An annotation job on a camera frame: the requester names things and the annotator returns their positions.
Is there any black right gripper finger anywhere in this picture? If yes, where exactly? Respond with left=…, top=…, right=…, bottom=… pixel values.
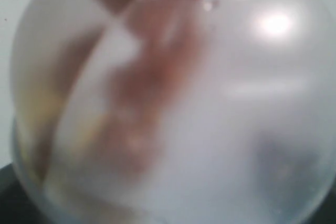
left=1, top=164, right=34, bottom=224

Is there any clear plastic dome lid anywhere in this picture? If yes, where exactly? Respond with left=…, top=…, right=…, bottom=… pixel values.
left=10, top=0, right=335, bottom=223

